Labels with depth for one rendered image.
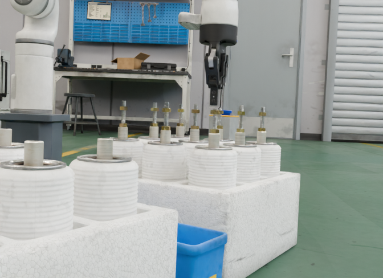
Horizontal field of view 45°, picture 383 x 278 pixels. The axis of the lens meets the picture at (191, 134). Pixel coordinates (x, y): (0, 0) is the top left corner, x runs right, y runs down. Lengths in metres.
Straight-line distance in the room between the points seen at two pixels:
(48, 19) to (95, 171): 0.70
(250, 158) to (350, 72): 5.30
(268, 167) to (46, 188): 0.66
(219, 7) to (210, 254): 0.45
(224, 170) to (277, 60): 5.29
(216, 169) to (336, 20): 5.44
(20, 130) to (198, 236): 0.55
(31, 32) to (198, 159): 0.55
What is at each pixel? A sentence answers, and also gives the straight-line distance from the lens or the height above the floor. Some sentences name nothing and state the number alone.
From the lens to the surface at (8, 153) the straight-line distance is 0.80.
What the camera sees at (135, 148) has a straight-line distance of 1.03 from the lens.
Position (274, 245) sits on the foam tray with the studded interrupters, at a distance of 1.08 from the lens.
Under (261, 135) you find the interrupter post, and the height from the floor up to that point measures 0.27.
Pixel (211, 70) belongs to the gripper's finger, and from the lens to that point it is 0.88.
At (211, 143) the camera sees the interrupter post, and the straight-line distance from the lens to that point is 0.92.
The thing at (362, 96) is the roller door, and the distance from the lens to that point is 6.28.
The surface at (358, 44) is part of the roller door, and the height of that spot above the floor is 1.23.
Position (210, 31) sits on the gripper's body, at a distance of 0.91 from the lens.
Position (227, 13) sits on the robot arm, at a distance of 0.91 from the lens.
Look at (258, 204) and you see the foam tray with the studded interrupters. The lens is 0.97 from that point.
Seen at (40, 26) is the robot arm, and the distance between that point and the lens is 1.26.
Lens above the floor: 0.33
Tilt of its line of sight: 3 degrees down
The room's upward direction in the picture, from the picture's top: 2 degrees clockwise
